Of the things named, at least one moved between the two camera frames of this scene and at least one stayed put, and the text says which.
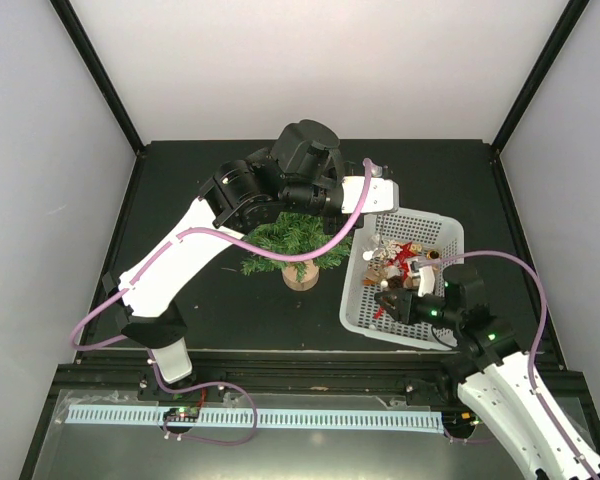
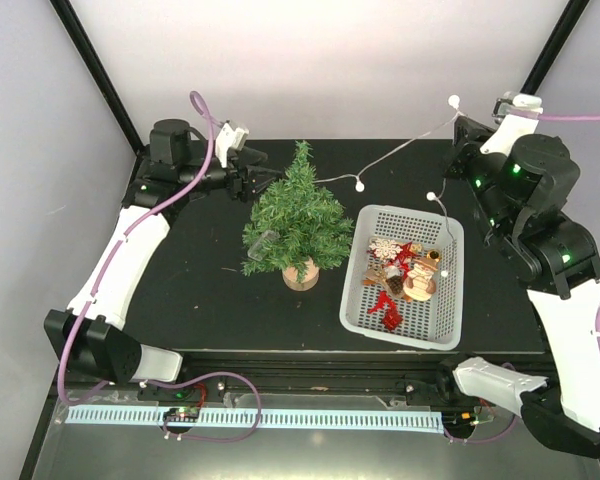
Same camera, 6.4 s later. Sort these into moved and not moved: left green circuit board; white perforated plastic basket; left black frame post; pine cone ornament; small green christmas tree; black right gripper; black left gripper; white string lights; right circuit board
Moved: white string lights; black right gripper; black left gripper
Not moved: small green christmas tree; pine cone ornament; right circuit board; white perforated plastic basket; left green circuit board; left black frame post
